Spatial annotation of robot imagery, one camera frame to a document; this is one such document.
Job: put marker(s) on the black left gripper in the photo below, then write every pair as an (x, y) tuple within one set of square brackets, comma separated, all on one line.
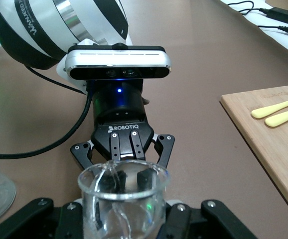
[(119, 112)]

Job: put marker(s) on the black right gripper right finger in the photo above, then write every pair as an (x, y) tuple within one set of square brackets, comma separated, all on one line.
[(208, 224)]

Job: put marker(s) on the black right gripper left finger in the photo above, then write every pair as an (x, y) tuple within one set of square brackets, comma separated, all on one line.
[(34, 219)]

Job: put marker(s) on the clear glass beaker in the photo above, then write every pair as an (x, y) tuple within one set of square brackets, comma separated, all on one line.
[(124, 219)]

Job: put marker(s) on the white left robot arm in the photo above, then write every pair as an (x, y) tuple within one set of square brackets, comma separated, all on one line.
[(46, 25)]

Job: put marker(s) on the yellow plastic knife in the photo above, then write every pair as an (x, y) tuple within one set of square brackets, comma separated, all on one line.
[(266, 111)]

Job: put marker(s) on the yellow plastic fork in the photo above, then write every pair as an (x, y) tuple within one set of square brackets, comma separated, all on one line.
[(281, 119)]

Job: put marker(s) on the black power adapter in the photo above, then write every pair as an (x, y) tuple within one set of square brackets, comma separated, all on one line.
[(282, 15)]

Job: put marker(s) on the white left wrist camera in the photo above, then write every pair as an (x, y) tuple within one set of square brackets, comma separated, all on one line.
[(119, 59)]

